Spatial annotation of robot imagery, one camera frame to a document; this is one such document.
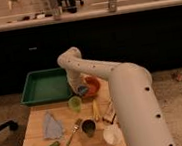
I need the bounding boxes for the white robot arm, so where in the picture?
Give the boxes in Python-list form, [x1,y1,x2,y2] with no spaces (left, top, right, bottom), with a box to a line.
[57,47,176,146]

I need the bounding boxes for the red bowl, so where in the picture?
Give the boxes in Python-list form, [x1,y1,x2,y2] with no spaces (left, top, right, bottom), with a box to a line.
[84,76,100,97]

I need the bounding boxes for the light green plastic cup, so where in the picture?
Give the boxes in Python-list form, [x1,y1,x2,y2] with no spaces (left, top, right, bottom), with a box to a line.
[68,96,82,113]

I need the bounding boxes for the small wooden block toy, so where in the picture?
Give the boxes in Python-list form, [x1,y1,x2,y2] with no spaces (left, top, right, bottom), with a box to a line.
[102,102,116,124]

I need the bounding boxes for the green plastic tray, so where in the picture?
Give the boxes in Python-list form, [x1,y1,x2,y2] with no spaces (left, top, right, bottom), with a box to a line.
[21,68,73,107]

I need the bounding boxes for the silver fork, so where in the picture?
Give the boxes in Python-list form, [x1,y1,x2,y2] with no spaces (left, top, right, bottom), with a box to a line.
[65,118,83,146]

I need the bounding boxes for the dark green cup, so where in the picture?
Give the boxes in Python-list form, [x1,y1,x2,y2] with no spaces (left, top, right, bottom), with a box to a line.
[81,119,96,137]

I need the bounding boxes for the blue cloth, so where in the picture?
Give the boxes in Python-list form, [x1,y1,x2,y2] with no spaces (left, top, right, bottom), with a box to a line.
[42,111,63,139]

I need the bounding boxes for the left metal stand leg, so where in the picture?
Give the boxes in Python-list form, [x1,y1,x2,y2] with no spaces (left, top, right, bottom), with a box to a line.
[48,0,61,20]

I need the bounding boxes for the long black counter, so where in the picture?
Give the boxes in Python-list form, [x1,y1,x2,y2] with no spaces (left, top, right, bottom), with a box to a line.
[0,5,182,96]

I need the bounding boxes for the black chair base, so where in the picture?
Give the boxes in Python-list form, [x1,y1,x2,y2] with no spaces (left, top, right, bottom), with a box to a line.
[0,120,19,131]

